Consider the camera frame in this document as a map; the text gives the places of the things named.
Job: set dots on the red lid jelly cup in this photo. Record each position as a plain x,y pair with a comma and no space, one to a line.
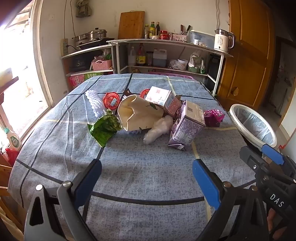
111,100
144,92

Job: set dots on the black kitchen appliance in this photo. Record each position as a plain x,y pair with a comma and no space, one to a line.
78,63

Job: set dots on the clear glass jar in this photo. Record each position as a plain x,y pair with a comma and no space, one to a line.
170,36

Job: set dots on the purple milk carton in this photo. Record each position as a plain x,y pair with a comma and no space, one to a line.
187,125

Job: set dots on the knife rack with knives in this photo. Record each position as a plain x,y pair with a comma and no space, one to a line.
180,37

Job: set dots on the green and white box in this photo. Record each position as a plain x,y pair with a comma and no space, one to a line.
93,76

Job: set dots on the magenta snack wrapper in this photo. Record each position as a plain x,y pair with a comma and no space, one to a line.
214,117

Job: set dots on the wooden cutting board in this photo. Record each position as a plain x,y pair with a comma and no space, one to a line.
131,25

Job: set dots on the white detergent bottle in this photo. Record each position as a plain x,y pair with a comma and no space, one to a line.
13,141

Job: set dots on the small seasoning bottle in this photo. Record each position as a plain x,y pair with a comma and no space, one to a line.
146,32

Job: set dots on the pink lid storage box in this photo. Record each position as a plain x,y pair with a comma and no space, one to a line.
171,74

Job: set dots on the wooden shelf unit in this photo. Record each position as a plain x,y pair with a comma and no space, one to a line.
87,50

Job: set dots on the steel steamer pot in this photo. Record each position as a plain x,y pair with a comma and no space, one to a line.
97,34

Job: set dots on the green cap sauce bottle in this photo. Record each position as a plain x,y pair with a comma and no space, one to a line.
152,30

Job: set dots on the white window frame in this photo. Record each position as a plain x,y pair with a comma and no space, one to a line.
38,46

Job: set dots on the steel wok pan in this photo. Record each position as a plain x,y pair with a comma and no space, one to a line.
80,39

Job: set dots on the clear storage container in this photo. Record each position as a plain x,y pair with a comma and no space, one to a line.
202,38

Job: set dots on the white round bin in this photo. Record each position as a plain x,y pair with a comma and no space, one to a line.
231,113

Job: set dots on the red lid jar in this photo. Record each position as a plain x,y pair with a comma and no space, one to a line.
164,35

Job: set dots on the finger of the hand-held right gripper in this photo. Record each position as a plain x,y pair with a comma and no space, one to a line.
252,160
274,154

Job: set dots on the beige paper bag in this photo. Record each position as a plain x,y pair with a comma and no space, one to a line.
138,113

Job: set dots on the white plastic tub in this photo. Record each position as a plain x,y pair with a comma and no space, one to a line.
183,63

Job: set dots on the dark brown wrapper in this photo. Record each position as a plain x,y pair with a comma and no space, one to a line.
126,93

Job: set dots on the white food bag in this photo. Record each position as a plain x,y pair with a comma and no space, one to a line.
196,58

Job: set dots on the dark glass bottle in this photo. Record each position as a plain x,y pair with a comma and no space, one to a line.
157,29

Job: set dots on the wooden chair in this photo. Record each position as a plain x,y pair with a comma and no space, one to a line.
7,176

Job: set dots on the green snack wrapper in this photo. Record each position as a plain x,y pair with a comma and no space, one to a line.
103,129

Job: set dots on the clear bin liner bag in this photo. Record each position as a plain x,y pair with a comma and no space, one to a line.
254,125

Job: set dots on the dark jar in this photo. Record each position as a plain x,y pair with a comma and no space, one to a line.
149,59

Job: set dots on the soy sauce bottle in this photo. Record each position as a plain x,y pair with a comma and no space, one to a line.
140,56

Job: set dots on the blue plaid blanket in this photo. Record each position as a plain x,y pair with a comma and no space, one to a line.
138,166

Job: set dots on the white power strip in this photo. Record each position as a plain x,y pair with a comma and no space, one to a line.
65,46

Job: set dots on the white plastic bottle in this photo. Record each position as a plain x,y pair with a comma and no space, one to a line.
131,56

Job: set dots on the crumpled plastic bag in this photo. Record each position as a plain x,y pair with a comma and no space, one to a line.
174,64

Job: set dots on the white electric kettle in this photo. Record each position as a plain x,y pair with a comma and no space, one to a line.
220,41

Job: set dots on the pink cardboard box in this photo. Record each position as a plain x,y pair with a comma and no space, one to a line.
76,81

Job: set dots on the red detergent bottle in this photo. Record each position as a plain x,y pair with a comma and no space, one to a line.
11,156

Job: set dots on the white metal shelf unit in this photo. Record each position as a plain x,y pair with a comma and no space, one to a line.
161,42

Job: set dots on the plastic jug of dark liquid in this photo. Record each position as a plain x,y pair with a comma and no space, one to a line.
160,59

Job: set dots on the white milk carton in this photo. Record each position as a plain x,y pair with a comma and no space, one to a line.
157,95

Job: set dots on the white foam fruit net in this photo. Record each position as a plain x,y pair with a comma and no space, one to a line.
93,103

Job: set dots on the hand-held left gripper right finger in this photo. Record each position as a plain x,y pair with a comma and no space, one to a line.
204,180

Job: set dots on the green and white pack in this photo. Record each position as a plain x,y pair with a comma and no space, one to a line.
202,67

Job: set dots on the person's right hand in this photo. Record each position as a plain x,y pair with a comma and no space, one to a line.
271,220

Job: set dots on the pink woven basket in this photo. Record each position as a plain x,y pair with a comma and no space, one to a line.
101,65

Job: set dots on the clear plastic bag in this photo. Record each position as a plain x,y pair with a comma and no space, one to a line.
158,129

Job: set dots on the wooden door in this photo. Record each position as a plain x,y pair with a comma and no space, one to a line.
249,46

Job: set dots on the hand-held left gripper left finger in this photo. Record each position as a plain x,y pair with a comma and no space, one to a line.
87,183

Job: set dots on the pink patterned carton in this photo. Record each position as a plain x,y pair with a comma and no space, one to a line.
174,107

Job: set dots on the hanging olive cloth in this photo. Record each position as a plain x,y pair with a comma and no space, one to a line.
83,9

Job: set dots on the black induction cooker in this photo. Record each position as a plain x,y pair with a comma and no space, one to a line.
94,42

